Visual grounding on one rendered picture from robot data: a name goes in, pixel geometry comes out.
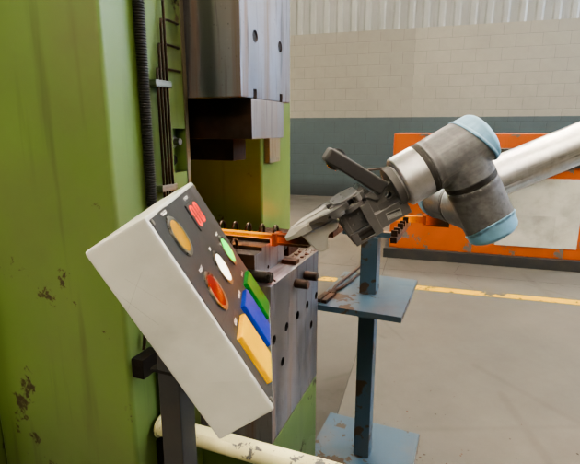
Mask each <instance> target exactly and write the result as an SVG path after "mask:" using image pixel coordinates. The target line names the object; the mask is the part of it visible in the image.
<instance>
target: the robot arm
mask: <svg viewBox="0 0 580 464"><path fill-rule="evenodd" d="M322 159H323V160H324V161H325V162H326V165H327V166H328V168H330V169H332V170H340V171H341V172H343V173H345V174H346V175H348V176H349V177H351V178H353V179H354V180H357V181H358V182H360V183H361V184H363V185H365V186H366V187H367V188H369V189H370V190H372V191H373V192H371V191H369V190H367V189H365V188H364V187H362V186H360V185H358V184H355V185H354V186H353V187H351V188H348V189H346V190H344V191H341V192H339V193H338V194H336V195H334V196H333V197H332V198H331V199H330V200H328V201H327V202H325V203H323V204H321V205H320V206H318V207H317V208H315V209H314V210H313V211H311V212H310V213H308V214H307V215H306V216H304V217H303V218H302V219H300V220H299V221H298V222H296V223H295V224H294V225H293V226H291V228H290V229H289V231H288V232H287V234H286V236H285V239H286V241H288V240H291V239H294V238H298V237H300V236H302V237H303V238H304V239H305V240H306V241H307V242H308V243H309V244H310V245H311V246H312V247H313V248H314V249H316V250H317V251H324V250H325V249H327V248H328V246H329V242H328V235H329V233H331V232H333V231H334V230H336V229H337V227H338V222H339V223H340V225H341V227H342V229H343V231H345V232H346V234H347V236H348V238H349V239H350V240H351V241H352V242H353V243H354V244H355V245H356V246H357V247H358V246H360V245H361V244H363V243H365V242H367V241H368V240H369V239H371V238H373V237H375V236H377V235H379V234H380V233H382V232H384V230H383V228H384V227H386V226H388V225H390V224H392V223H393V222H395V221H397V220H399V219H400V218H402V217H404V216H405V215H407V214H409V213H411V212H412V210H411V208H410V206H409V205H408V203H410V204H417V203H418V205H419V207H420V208H421V210H422V211H423V212H425V213H426V214H428V215H429V216H431V217H433V218H438V219H440V220H443V221H445V222H448V223H449V224H451V225H453V226H457V227H460V228H462V229H463V231H464V233H465V235H466V236H465V238H466V239H467V240H468V241H469V243H470V244H472V245H475V246H483V245H489V244H492V243H494V242H497V241H499V240H501V239H503V238H505V237H507V236H509V235H510V234H511V233H513V232H514V230H515V229H516V227H517V224H518V220H517V217H516V209H514V208H513V206H512V204H511V202H510V200H509V197H508V195H507V194H510V193H512V192H515V191H519V190H521V189H523V188H526V187H527V186H530V185H532V184H535V183H537V182H539V181H542V180H545V179H547V178H549V177H552V176H554V175H557V174H559V173H562V172H564V171H566V170H568V169H570V168H574V167H577V166H579V165H580V122H576V123H574V124H571V125H569V126H566V127H564V128H562V129H560V130H557V131H555V132H552V133H548V134H546V135H544V136H542V137H540V138H537V139H535V140H532V141H530V142H527V143H525V144H522V145H519V146H517V147H514V148H512V149H509V150H507V151H505V152H503V153H501V147H500V143H499V140H498V138H497V136H496V135H495V133H494V132H493V130H492V129H491V127H490V126H489V125H488V124H487V123H486V122H485V121H483V120H482V119H480V118H479V117H477V116H474V115H465V116H463V117H461V118H459V119H457V120H455V121H453V122H449V123H448V125H446V126H445V127H443V128H441V129H440V130H438V131H436V132H434V133H432V134H430V135H428V136H427V137H425V138H424V139H422V140H421V141H419V142H417V143H416V144H414V145H411V146H410V147H408V148H406V149H404V150H402V151H401V152H399V153H398V154H396V155H395V156H393V157H391V158H389V159H388V160H387V166H386V167H384V168H383V169H381V170H380V175H381V177H382V179H381V178H380V177H379V176H377V175H375V174H374V173H372V172H371V171H369V170H367V169H366V168H364V167H362V166H360V165H359V164H357V163H356V162H354V161H352V160H351V159H350V158H349V157H347V155H346V154H345V152H344V151H343V150H341V149H339V148H334V149H333V148H330V147H328V148H327V149H326V151H325V152H324V154H323V156H322ZM386 192H388V194H387V195H386V196H385V193H386ZM337 218H339V220H338V221H337ZM370 235H372V236H371V237H370ZM364 238H365V239H364ZM363 239H364V240H363ZM362 240H363V241H362Z"/></svg>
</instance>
